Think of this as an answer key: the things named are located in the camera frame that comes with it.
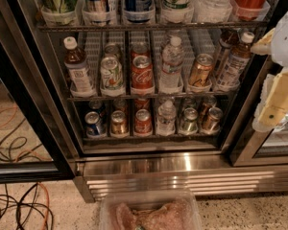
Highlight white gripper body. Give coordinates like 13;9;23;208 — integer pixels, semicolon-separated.
271;12;288;67

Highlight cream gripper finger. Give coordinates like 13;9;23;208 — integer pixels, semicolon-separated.
251;29;275;56
258;68;288;127

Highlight right glass fridge door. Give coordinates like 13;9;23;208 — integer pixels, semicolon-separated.
229;57;288;167

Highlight glass fridge door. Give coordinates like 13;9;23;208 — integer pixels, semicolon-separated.
0;33;74;183
229;57;288;167

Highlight tea bottle right middle shelf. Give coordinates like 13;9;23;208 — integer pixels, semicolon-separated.
216;32;254;88

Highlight tea bottle shelf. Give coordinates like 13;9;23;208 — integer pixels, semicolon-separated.
63;36;93;97
216;32;254;88

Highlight clear water bottle top shelf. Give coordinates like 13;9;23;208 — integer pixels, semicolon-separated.
195;0;232;23

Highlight gold can middle shelf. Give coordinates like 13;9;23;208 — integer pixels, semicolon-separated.
187;54;213;92

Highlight gold can shelf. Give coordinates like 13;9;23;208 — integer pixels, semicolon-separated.
110;110;129;136
201;107;223;135
187;54;213;92

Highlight gold can bottom shelf right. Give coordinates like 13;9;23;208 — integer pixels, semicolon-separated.
201;107;223;135

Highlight white green can top shelf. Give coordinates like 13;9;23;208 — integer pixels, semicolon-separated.
161;0;191;23

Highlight white green can shelf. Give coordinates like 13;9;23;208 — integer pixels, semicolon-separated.
100;57;125;97
161;0;191;23

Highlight silver can bottom shelf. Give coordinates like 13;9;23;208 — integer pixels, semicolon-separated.
179;107;198;135

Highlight water bottle middle shelf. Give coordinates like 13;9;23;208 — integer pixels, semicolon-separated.
159;35;184;93

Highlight stainless fridge base grille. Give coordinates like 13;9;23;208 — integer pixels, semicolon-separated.
74;152;288;202

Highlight water bottle bottom shelf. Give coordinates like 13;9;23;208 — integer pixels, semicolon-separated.
156;100;177;136

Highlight red coke can middle shelf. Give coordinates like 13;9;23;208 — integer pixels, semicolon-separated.
131;56;155;95

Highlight red can bottom shelf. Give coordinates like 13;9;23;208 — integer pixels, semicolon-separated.
134;109;153;136

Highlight white green can middle shelf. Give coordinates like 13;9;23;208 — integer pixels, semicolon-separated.
100;57;125;97

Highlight gold can bottom shelf left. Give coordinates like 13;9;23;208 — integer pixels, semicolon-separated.
110;110;129;136

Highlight blue can bottom shelf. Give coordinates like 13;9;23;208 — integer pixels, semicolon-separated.
84;111;106;138

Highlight tea bottle left middle shelf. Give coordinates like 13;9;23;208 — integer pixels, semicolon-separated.
63;36;93;97

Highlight left glass fridge door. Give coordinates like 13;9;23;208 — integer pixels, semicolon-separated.
0;33;74;183

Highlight clear plastic food container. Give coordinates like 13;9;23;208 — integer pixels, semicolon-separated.
99;189;203;230

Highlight orange cable on floor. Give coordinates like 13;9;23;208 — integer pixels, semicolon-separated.
35;181;52;230

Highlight black cables on floor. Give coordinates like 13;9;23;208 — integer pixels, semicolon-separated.
0;182;55;230

